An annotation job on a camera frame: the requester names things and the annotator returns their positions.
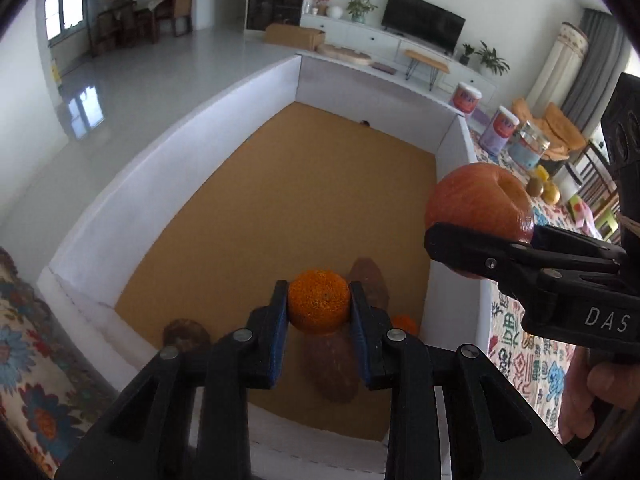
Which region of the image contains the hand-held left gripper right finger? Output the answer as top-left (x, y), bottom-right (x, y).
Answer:
top-left (348, 280), bottom-right (581, 480)

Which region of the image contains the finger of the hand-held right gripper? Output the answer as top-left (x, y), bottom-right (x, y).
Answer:
top-left (424, 222), bottom-right (626, 306)
top-left (532, 224), bottom-right (627, 262)

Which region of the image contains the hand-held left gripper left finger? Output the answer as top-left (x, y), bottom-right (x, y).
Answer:
top-left (55, 280), bottom-right (291, 480)

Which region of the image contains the bright orange mandarin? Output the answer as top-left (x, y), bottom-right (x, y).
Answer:
top-left (287, 269), bottom-right (352, 337)

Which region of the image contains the red apple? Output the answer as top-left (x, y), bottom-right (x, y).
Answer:
top-left (424, 162), bottom-right (535, 279)

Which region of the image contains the dark spotted fruit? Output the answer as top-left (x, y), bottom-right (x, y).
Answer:
top-left (162, 318), bottom-right (212, 356)

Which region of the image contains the white cardboard box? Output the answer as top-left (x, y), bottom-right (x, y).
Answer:
top-left (37, 54), bottom-right (493, 476)

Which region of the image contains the person's right hand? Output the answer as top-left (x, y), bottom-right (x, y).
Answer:
top-left (559, 350), bottom-right (640, 450)

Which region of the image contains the pink snack bag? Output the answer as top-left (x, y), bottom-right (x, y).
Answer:
top-left (570, 197), bottom-right (603, 236)

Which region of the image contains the sweet potato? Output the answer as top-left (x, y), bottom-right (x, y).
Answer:
top-left (302, 330), bottom-right (362, 403)
top-left (348, 257), bottom-right (390, 313)

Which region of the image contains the small orange mandarin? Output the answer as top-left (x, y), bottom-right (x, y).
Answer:
top-left (391, 314), bottom-right (418, 337)

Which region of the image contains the clear plastic jar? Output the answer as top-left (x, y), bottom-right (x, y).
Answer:
top-left (555, 165), bottom-right (583, 203)

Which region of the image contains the wooden slatted chair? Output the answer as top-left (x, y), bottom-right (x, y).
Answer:
top-left (570, 140), bottom-right (623, 221)

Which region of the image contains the printed woven tablecloth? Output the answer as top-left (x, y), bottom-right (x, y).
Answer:
top-left (467, 127), bottom-right (626, 446)

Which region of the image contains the blue label glass jar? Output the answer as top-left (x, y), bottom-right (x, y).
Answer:
top-left (511, 121), bottom-right (551, 173)

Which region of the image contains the orange cushioned chair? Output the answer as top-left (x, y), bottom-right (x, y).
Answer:
top-left (511, 97), bottom-right (588, 158)

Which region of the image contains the pink tin can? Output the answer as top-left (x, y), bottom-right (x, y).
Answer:
top-left (448, 82), bottom-right (483, 118)
top-left (480, 106), bottom-right (521, 157)

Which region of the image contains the cream standing air conditioner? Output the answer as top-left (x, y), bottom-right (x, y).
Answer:
top-left (525, 21), bottom-right (590, 116)

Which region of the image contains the grey curtain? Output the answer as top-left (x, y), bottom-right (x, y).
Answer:
top-left (560, 7), bottom-right (631, 133)

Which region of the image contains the leafy potted plant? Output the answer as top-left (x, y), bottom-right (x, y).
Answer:
top-left (475, 41), bottom-right (511, 77)

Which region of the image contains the wooden hairpin leg bench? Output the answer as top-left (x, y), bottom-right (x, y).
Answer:
top-left (402, 49), bottom-right (451, 92)

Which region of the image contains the round wooden board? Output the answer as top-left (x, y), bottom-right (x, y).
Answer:
top-left (317, 43), bottom-right (373, 66)

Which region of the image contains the black television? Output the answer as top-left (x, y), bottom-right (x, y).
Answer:
top-left (381, 0), bottom-right (467, 57)

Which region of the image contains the white television cabinet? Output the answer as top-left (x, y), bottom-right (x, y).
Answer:
top-left (300, 12), bottom-right (498, 106)

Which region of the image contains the floral blanket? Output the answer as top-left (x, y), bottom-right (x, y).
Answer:
top-left (0, 245), bottom-right (121, 478)

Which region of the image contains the green pot plant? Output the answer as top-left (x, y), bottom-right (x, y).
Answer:
top-left (346, 0), bottom-right (378, 23)

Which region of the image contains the brown cardboard box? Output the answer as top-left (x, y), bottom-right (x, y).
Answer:
top-left (263, 22), bottom-right (326, 52)

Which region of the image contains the wooden dining chair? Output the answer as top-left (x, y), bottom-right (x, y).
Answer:
top-left (170, 0), bottom-right (195, 37)

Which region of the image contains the wooden dining table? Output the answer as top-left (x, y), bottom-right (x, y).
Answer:
top-left (147, 0), bottom-right (176, 43)

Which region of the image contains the balcony glass door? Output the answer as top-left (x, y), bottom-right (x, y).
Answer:
top-left (44, 0), bottom-right (86, 41)

